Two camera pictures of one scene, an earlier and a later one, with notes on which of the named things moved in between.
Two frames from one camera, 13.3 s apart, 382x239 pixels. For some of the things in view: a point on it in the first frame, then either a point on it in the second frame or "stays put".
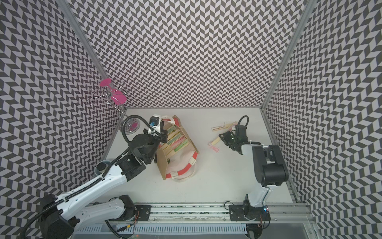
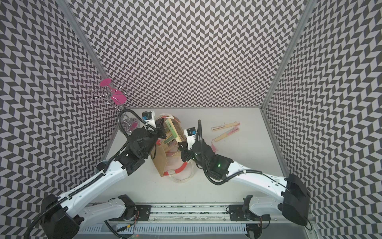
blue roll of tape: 101,166 stays put
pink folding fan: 212,145 to 236,124
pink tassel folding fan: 228,127 stays put
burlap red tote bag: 177,157 stays put
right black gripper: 225,138 to 185,151
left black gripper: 163,135 stays put
